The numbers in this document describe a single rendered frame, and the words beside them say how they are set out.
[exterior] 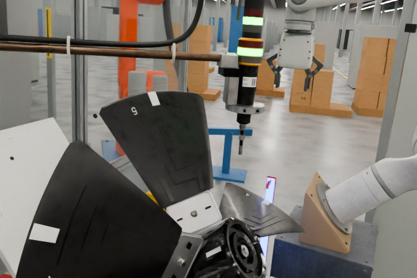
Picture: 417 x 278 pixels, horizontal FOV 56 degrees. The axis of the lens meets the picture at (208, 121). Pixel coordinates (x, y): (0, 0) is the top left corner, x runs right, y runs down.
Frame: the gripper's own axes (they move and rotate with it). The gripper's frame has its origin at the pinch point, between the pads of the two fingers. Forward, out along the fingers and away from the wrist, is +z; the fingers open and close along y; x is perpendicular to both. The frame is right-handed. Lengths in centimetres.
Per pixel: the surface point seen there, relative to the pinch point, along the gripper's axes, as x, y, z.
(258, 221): 39.9, -2.7, 25.6
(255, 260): 58, -7, 24
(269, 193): 15.1, 0.2, 29.1
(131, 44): 62, 17, -11
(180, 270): 67, 4, 24
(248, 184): -262, 73, 138
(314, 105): -698, 59, 115
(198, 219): 57, 5, 20
